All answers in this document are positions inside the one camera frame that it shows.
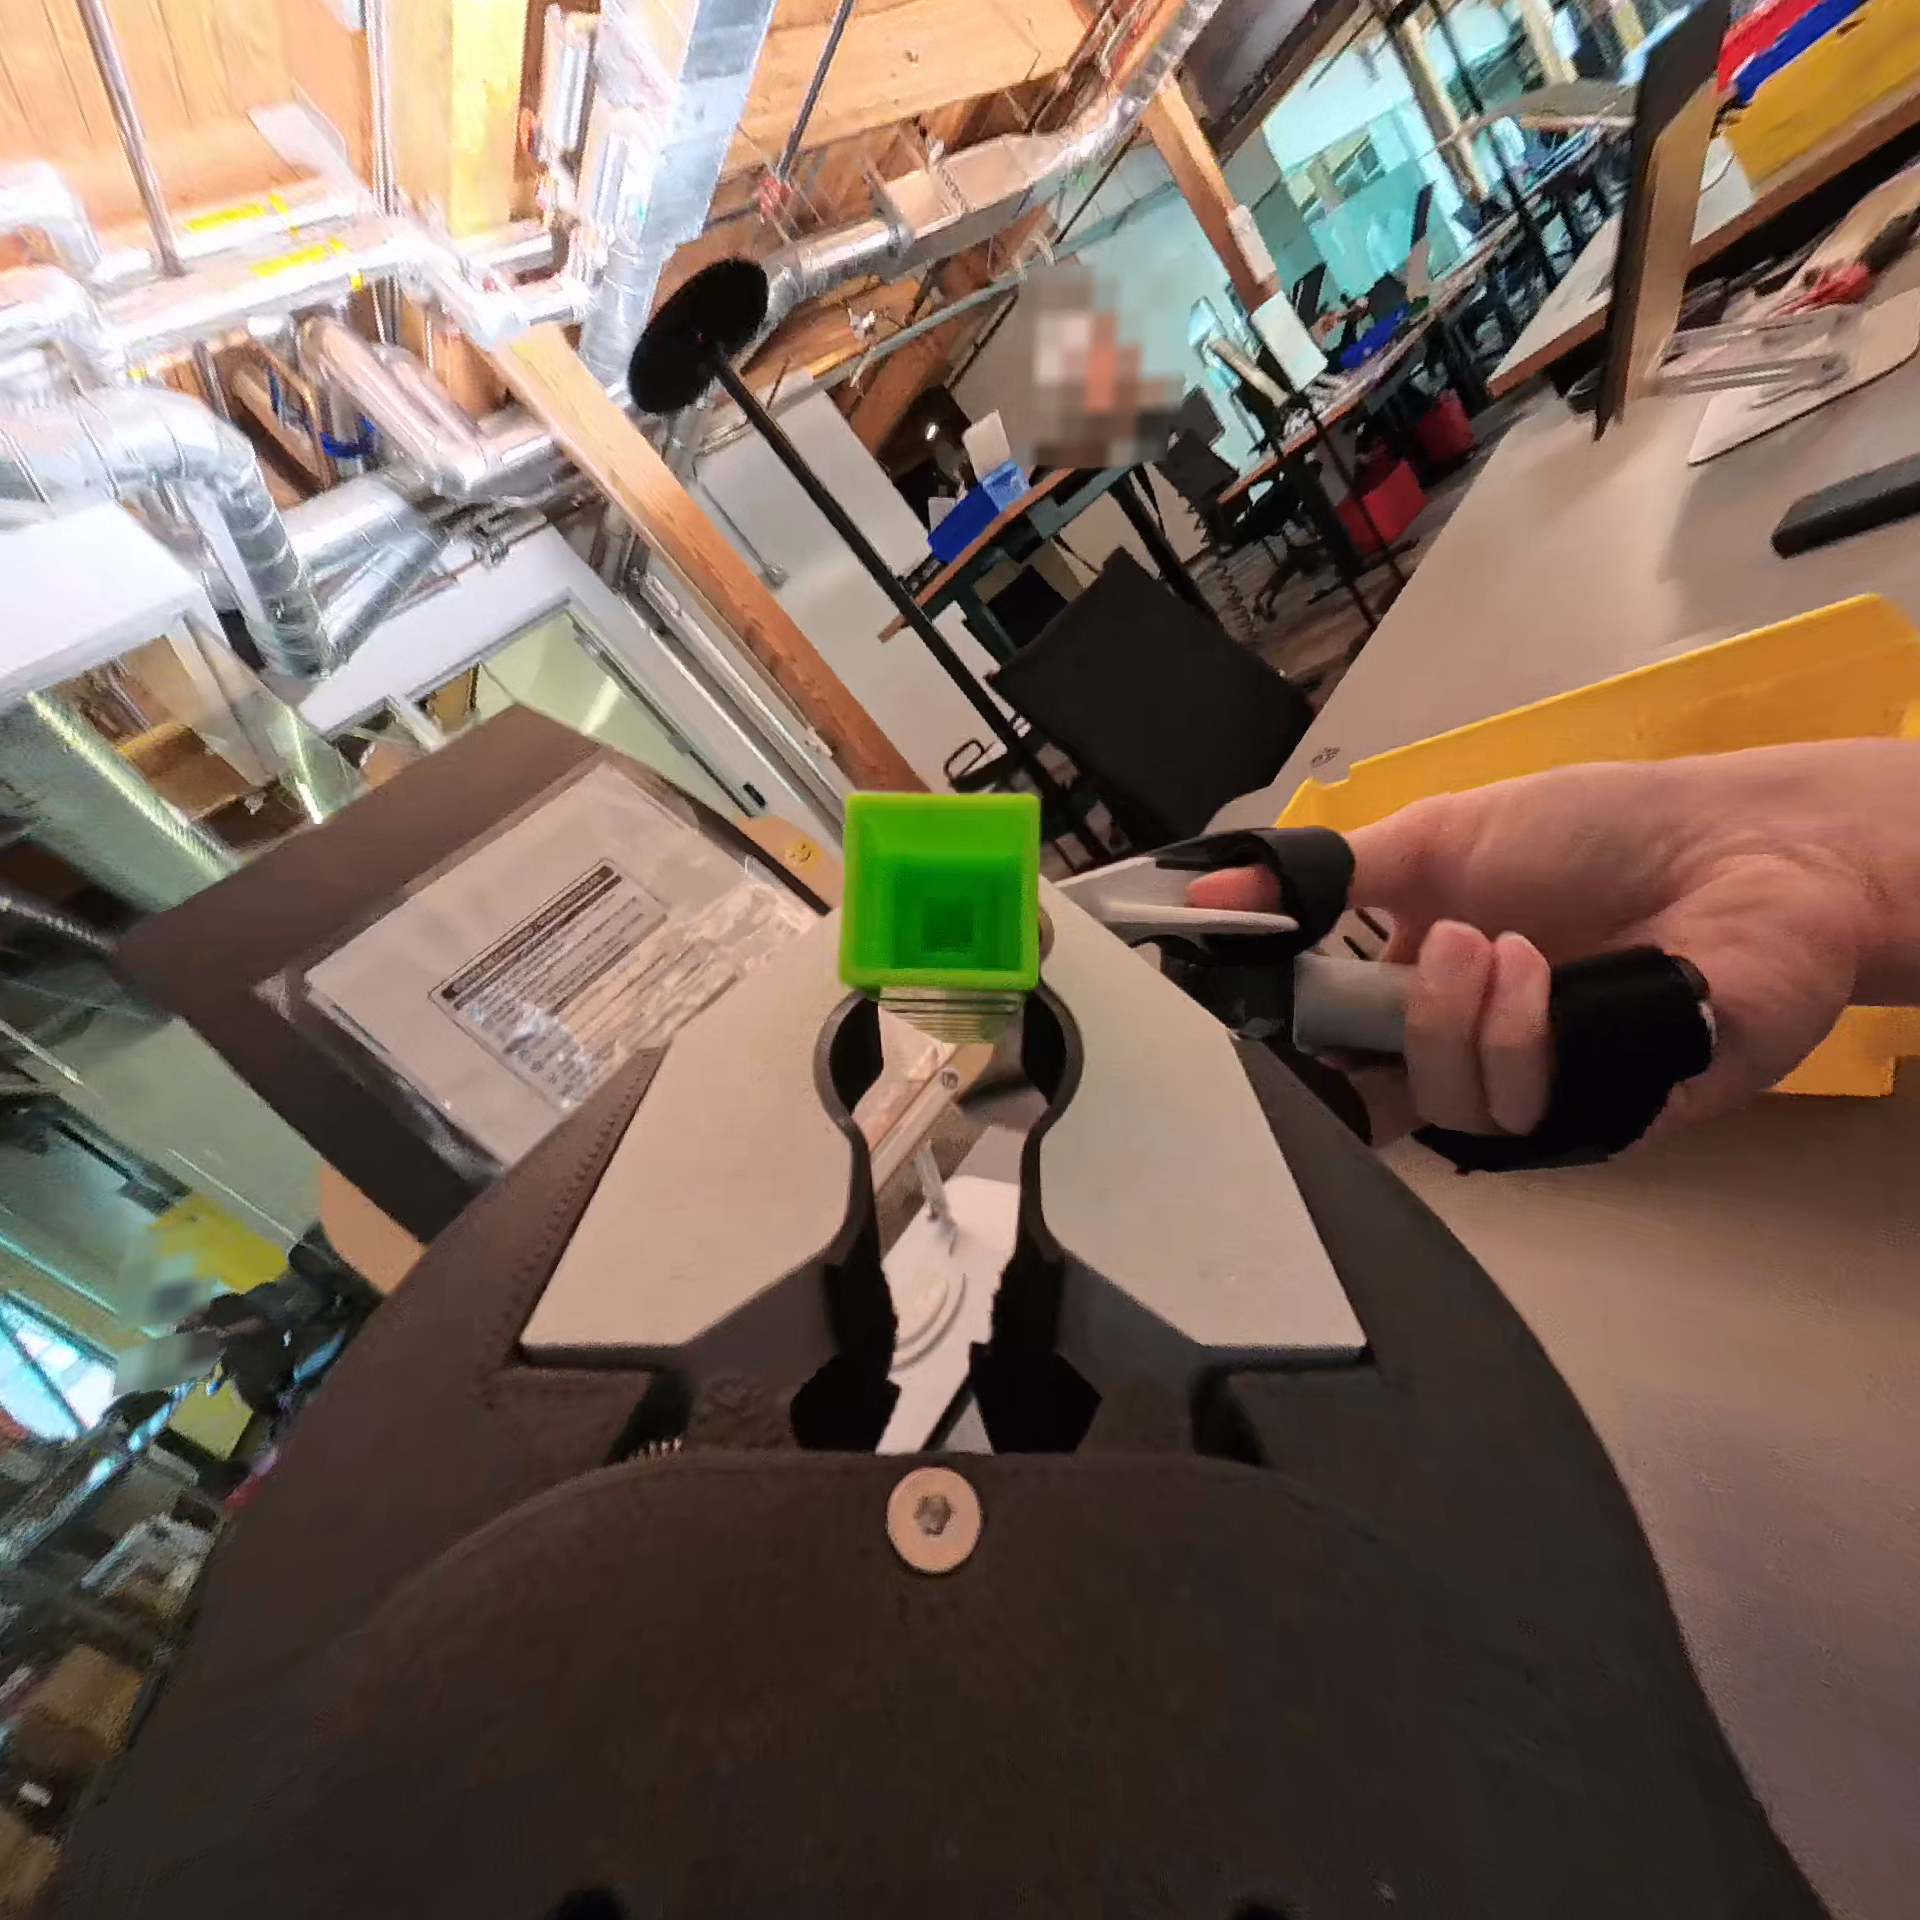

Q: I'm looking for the black rectangular pad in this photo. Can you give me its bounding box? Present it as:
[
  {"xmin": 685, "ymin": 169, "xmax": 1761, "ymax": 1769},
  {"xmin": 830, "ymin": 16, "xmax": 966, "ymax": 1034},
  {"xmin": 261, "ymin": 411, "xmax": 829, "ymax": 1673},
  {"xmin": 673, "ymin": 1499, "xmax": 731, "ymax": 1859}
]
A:
[{"xmin": 1769, "ymin": 451, "xmax": 1920, "ymax": 559}]

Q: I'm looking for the yellow plastic bin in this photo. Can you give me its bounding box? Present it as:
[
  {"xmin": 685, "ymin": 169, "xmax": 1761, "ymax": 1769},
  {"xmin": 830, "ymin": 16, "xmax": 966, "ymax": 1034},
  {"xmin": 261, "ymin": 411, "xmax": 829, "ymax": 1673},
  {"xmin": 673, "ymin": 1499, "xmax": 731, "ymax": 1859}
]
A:
[
  {"xmin": 1726, "ymin": 0, "xmax": 1920, "ymax": 185},
  {"xmin": 1275, "ymin": 592, "xmax": 1920, "ymax": 1097}
]

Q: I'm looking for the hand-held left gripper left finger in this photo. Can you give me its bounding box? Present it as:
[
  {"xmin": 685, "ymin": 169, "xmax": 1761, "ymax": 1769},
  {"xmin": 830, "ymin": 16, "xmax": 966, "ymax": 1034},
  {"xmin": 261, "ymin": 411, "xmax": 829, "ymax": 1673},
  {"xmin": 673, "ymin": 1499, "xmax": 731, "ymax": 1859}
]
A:
[{"xmin": 519, "ymin": 936, "xmax": 902, "ymax": 1455}]

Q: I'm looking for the black pole stand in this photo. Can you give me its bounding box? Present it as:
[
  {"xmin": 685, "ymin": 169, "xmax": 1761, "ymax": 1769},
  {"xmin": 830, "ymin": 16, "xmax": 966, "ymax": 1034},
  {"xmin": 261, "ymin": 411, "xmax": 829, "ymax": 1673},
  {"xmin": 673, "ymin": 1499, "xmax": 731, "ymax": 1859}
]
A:
[{"xmin": 626, "ymin": 259, "xmax": 1083, "ymax": 871}]

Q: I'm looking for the wooden standing desk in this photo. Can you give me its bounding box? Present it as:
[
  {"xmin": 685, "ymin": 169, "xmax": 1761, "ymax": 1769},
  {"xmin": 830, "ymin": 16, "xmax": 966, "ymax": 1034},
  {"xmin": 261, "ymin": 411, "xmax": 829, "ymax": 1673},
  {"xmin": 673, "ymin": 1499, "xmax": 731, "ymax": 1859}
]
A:
[{"xmin": 877, "ymin": 458, "xmax": 1157, "ymax": 662}]

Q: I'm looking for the wooden support post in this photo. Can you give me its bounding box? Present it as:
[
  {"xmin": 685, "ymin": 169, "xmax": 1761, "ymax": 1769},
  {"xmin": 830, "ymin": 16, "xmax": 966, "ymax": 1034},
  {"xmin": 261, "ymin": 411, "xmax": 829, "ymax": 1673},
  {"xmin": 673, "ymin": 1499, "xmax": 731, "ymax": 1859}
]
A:
[{"xmin": 489, "ymin": 320, "xmax": 923, "ymax": 797}]

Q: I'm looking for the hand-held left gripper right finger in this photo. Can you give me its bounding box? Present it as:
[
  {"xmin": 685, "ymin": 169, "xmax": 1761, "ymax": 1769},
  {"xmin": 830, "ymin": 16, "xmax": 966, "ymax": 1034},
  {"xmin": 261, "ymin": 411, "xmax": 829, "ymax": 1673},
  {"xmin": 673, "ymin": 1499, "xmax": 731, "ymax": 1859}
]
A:
[{"xmin": 972, "ymin": 888, "xmax": 1370, "ymax": 1455}]

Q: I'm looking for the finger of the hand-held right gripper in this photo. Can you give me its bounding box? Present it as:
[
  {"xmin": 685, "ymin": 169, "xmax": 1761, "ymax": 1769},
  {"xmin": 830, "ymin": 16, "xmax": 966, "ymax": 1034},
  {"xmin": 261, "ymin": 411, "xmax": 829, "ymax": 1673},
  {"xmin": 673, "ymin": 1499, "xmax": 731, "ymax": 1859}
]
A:
[{"xmin": 1069, "ymin": 855, "xmax": 1304, "ymax": 943}]

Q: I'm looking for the silver air duct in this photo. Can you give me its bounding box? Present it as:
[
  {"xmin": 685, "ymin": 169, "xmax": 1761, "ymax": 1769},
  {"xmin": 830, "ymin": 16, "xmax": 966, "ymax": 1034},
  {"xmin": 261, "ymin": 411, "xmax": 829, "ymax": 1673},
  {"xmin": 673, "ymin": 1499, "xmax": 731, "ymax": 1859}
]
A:
[{"xmin": 0, "ymin": 164, "xmax": 497, "ymax": 685}]

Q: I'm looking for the white stand base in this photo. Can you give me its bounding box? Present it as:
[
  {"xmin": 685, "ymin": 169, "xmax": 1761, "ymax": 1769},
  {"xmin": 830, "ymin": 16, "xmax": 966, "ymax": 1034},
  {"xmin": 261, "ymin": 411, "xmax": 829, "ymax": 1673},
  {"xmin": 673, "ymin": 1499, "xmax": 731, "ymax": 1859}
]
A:
[{"xmin": 874, "ymin": 1169, "xmax": 1025, "ymax": 1455}]

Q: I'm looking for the black display board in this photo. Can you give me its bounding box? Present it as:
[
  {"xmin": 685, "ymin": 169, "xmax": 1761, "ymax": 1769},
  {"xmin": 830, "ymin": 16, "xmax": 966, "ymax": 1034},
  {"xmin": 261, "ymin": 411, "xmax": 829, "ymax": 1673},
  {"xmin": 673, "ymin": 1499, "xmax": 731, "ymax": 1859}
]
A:
[{"xmin": 1593, "ymin": 0, "xmax": 1734, "ymax": 440}]

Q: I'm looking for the blue bin with white boxes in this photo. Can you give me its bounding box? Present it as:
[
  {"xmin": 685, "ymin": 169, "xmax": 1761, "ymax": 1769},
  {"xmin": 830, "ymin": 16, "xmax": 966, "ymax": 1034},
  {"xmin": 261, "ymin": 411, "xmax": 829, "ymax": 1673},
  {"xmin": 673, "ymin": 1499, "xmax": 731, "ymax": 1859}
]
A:
[{"xmin": 926, "ymin": 460, "xmax": 1037, "ymax": 561}]

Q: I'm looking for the black straight-back chair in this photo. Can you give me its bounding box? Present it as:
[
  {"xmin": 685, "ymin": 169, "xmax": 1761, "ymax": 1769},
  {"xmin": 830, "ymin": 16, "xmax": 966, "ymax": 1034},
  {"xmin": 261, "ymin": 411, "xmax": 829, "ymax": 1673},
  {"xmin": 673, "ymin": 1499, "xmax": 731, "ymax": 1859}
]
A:
[{"xmin": 990, "ymin": 545, "xmax": 1315, "ymax": 865}]

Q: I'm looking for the red storage bin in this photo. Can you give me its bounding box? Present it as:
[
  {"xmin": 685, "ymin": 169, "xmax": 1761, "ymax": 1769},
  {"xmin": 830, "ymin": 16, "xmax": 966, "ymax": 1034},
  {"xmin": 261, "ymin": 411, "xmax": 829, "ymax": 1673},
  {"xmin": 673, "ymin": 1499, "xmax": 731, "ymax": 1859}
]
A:
[{"xmin": 1332, "ymin": 451, "xmax": 1428, "ymax": 556}]

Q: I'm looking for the person's right hand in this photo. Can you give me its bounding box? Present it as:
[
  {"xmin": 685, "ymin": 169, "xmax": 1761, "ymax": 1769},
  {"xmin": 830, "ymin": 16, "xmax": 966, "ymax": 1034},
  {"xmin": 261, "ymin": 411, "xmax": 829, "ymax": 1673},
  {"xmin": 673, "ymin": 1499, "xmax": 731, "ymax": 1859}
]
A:
[{"xmin": 1184, "ymin": 736, "xmax": 1920, "ymax": 1138}]

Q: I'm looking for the clear-sleeved instruction sheet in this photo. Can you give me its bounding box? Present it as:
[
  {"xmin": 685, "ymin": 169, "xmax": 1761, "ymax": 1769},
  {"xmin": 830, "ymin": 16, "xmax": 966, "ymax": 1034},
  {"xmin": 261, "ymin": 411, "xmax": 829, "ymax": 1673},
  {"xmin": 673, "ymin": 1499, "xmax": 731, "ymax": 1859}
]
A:
[{"xmin": 255, "ymin": 757, "xmax": 820, "ymax": 1162}]

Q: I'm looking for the instruction sheet on stand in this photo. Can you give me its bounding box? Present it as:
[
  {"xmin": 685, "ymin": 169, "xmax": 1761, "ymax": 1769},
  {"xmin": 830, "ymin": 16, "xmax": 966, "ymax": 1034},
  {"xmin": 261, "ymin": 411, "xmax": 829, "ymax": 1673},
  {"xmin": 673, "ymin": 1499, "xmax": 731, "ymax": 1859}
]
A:
[{"xmin": 119, "ymin": 704, "xmax": 842, "ymax": 1246}]

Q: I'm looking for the green plastic square tube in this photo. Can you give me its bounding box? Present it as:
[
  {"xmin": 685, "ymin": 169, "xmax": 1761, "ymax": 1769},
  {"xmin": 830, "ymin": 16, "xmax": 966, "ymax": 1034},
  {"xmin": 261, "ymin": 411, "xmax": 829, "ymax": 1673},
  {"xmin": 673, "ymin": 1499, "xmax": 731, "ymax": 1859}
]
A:
[{"xmin": 837, "ymin": 790, "xmax": 1044, "ymax": 1042}]

